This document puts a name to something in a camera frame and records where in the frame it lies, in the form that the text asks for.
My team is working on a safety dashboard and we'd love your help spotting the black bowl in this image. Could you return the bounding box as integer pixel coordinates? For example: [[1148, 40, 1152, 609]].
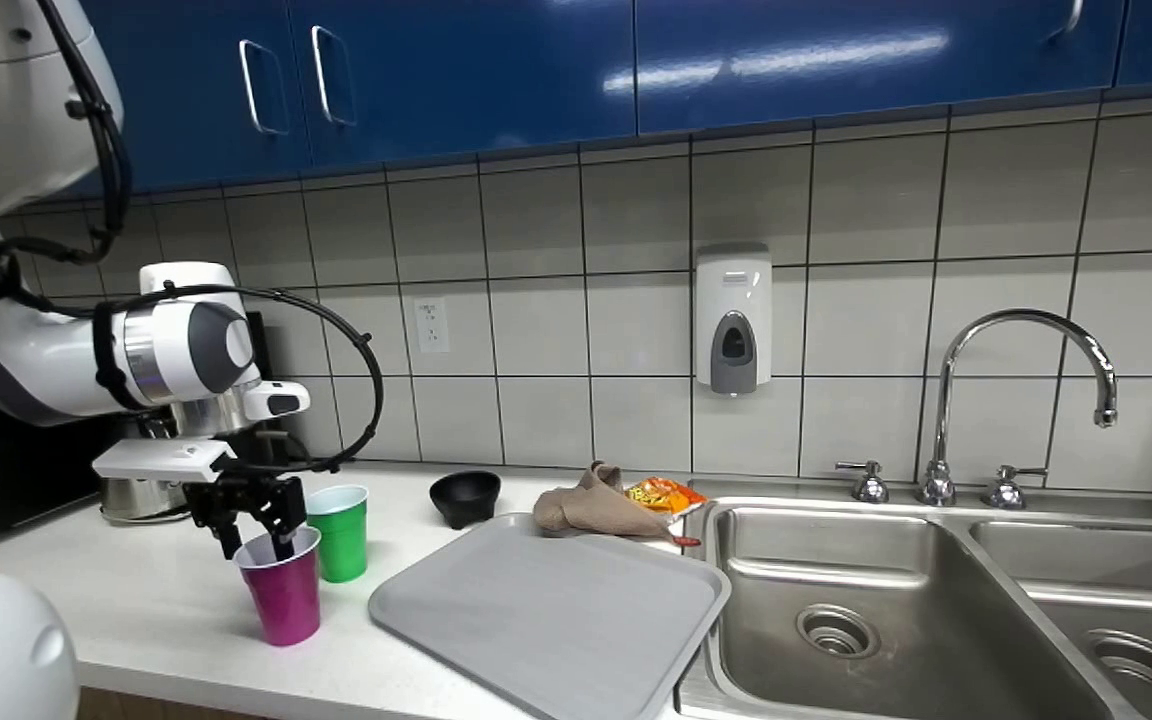
[[429, 467, 504, 530]]

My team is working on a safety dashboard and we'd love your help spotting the white wall outlet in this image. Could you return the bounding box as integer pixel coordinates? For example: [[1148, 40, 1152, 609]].
[[409, 291, 450, 358]]

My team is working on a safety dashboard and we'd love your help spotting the grey plastic tray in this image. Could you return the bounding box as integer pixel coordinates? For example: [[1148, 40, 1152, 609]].
[[365, 512, 736, 720]]

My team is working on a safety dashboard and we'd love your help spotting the brown cloth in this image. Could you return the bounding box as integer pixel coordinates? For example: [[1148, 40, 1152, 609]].
[[526, 458, 674, 545]]

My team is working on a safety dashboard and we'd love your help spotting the white wall soap dispenser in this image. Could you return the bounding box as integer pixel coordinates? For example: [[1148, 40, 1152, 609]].
[[691, 242, 774, 397]]

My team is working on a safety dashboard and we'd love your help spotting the chrome gooseneck faucet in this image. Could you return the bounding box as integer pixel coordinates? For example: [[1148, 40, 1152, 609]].
[[914, 306, 1123, 509]]

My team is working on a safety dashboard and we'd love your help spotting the stainless steel double sink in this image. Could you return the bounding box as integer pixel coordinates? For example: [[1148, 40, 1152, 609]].
[[670, 490, 1152, 720]]

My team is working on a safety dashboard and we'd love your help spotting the black microwave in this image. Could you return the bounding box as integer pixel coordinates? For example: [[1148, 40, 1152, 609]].
[[0, 353, 126, 552]]

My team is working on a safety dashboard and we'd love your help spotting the chrome tap handle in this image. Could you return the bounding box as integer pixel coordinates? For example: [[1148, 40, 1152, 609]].
[[982, 458, 1051, 512], [830, 458, 890, 509]]

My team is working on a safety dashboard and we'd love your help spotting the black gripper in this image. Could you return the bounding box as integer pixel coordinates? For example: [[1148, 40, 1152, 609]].
[[178, 457, 312, 562]]

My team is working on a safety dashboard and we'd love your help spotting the green plastic cup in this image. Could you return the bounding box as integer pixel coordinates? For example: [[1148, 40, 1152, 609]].
[[304, 479, 372, 588]]

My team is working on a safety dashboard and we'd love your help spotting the purple plastic cup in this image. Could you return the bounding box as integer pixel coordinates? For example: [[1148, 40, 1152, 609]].
[[226, 518, 329, 650]]

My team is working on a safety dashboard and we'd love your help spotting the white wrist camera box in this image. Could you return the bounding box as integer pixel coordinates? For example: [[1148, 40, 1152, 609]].
[[89, 435, 243, 486]]

